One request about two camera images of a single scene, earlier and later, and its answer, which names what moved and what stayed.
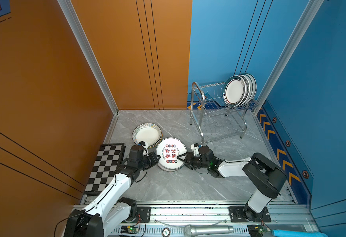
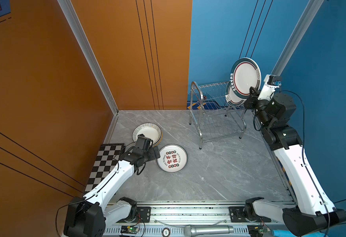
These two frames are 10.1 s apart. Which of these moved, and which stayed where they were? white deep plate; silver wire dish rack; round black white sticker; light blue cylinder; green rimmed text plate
Moved: green rimmed text plate
Stayed: light blue cylinder; silver wire dish rack; round black white sticker; white deep plate
